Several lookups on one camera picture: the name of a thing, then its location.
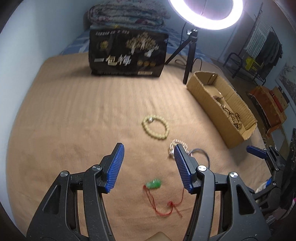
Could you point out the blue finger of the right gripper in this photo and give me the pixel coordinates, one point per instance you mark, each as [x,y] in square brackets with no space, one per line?
[260,153]

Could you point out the black clothes rack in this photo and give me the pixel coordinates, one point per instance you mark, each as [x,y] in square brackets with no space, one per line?
[235,61]

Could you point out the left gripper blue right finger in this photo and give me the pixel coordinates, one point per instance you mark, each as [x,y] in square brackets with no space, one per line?
[240,215]

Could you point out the cardboard box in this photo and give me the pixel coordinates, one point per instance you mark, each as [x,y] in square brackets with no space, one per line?
[226,109]

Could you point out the folded floral quilt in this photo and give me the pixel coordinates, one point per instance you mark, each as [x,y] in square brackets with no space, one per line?
[152,15]

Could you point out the white knitted garment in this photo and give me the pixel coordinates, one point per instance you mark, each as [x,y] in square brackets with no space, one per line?
[257,39]

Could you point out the dark hanging clothes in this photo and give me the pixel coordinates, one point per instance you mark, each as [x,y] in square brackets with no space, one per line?
[271,50]

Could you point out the orange covered furniture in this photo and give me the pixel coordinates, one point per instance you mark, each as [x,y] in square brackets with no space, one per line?
[267,105]

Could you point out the yellow box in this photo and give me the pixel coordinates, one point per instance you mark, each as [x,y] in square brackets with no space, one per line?
[251,65]

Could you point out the wall picture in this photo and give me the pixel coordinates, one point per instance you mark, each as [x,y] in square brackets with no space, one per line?
[287,78]

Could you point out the black snack bag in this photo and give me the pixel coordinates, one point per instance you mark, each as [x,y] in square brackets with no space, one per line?
[127,52]

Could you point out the white ring light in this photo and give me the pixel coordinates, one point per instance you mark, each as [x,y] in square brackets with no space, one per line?
[209,15]

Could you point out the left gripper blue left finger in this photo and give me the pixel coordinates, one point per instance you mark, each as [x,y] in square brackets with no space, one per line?
[57,216]

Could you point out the black tripod stand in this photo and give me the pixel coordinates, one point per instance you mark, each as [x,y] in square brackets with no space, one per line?
[191,42]

